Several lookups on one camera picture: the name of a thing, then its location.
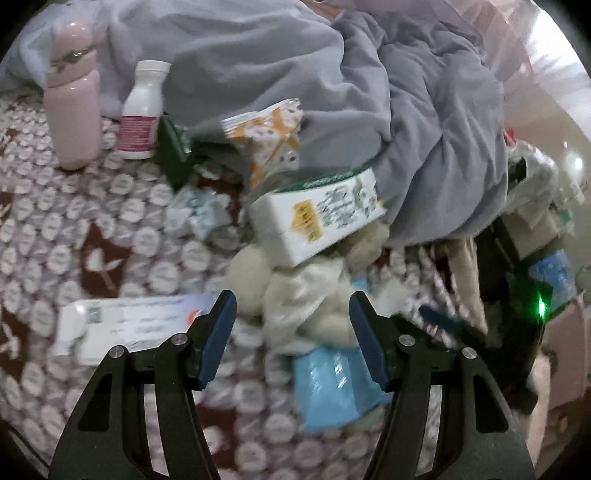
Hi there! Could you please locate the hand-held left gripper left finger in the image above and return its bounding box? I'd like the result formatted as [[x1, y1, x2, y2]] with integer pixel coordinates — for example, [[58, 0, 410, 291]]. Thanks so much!
[[48, 290, 238, 480]]

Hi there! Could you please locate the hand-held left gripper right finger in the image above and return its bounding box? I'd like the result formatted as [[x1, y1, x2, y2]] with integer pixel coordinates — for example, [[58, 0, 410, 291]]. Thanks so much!
[[348, 291, 536, 480]]

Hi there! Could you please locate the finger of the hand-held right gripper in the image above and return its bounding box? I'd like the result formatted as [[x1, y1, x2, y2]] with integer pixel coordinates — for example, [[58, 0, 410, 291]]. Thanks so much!
[[418, 305, 485, 344]]

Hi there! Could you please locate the pink bin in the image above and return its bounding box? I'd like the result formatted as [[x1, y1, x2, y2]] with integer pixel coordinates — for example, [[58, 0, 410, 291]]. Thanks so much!
[[540, 288, 591, 416]]

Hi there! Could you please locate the orange and white snack wrapper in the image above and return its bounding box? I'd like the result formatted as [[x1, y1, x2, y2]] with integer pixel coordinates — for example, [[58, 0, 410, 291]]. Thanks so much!
[[221, 98, 304, 190]]

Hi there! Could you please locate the light blue plastic packet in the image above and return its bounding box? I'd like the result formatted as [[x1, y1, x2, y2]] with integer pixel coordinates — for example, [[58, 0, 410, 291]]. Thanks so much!
[[293, 346, 393, 432]]

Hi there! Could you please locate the blue patterned packet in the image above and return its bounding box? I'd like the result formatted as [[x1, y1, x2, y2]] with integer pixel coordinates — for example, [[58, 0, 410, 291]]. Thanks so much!
[[529, 251, 578, 311]]

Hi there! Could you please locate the crumpled beige tissue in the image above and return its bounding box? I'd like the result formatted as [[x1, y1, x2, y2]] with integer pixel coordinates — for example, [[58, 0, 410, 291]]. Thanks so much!
[[226, 244, 271, 317]]

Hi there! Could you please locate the crumpled white plastic bag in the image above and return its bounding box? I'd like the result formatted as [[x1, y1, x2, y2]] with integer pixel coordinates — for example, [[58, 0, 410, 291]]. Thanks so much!
[[263, 258, 375, 355]]

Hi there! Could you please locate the white and blue medicine box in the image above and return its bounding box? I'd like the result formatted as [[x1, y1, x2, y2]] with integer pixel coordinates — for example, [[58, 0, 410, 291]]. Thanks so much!
[[51, 292, 220, 365]]

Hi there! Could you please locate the crumpled clear wrapper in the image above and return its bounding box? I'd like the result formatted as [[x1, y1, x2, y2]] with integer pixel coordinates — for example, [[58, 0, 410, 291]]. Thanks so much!
[[165, 185, 232, 241]]

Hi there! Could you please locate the white carton with green top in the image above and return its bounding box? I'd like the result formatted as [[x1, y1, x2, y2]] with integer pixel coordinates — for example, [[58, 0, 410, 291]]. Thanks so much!
[[249, 166, 387, 268]]

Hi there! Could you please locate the clear plastic bin bag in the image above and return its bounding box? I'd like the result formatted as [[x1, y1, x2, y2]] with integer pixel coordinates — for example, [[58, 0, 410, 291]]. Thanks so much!
[[501, 138, 578, 315]]

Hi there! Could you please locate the brown and white patterned blanket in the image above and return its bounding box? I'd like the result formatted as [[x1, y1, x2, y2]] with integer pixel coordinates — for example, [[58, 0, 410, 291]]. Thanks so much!
[[0, 88, 490, 480]]

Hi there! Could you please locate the dark green box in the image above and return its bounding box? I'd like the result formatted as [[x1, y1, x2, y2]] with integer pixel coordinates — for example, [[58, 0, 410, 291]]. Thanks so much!
[[154, 114, 195, 188]]

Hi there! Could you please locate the white bottle with pink label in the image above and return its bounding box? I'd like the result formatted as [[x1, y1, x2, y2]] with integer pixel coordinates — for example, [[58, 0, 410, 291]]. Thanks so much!
[[115, 60, 171, 160]]

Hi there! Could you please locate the pink water bottle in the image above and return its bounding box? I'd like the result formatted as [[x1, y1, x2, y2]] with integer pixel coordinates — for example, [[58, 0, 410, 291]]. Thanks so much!
[[44, 23, 105, 171]]

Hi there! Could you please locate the grey quilt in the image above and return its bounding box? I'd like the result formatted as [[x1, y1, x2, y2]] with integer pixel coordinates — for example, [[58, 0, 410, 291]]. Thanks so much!
[[0, 0, 511, 250]]

